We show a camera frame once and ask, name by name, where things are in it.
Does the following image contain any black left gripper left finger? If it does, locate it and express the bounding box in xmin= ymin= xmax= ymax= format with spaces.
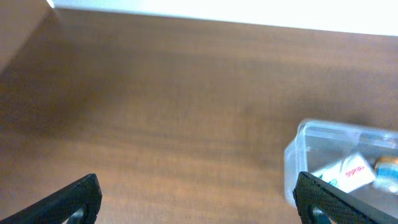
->
xmin=1 ymin=174 xmax=102 ymax=223

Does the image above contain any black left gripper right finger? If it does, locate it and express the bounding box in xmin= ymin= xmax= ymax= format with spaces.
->
xmin=293 ymin=172 xmax=397 ymax=224

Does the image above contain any white Panadol box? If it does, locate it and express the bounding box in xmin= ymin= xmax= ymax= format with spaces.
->
xmin=312 ymin=153 xmax=376 ymax=193

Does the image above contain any gold lid balm jar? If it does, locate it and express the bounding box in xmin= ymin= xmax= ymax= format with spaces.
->
xmin=373 ymin=156 xmax=397 ymax=195

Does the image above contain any clear plastic container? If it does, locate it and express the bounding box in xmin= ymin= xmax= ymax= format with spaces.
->
xmin=284 ymin=120 xmax=397 ymax=217

